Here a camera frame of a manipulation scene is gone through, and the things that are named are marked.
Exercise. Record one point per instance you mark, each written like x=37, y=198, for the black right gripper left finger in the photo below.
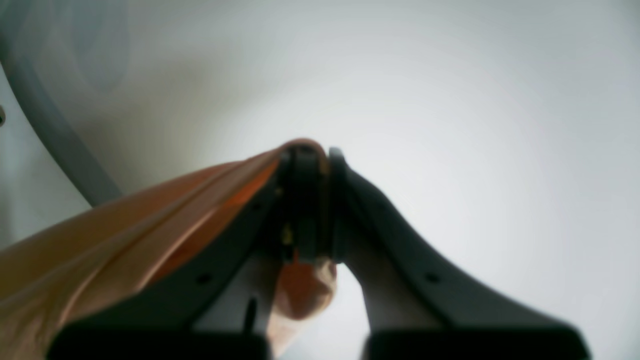
x=217, y=305

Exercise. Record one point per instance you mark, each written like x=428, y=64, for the peach pink T-shirt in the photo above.
x=86, y=263

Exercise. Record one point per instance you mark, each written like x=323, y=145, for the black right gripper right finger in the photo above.
x=419, y=305

